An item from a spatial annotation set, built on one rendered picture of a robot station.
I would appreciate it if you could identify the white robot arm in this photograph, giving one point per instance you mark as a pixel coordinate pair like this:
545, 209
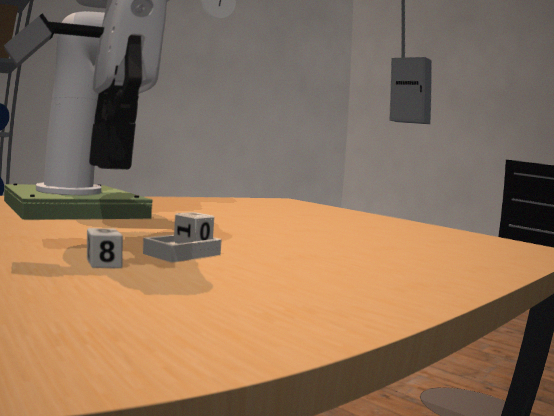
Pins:
73, 105

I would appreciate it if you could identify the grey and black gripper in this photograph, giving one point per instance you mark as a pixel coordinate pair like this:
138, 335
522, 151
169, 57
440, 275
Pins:
139, 40

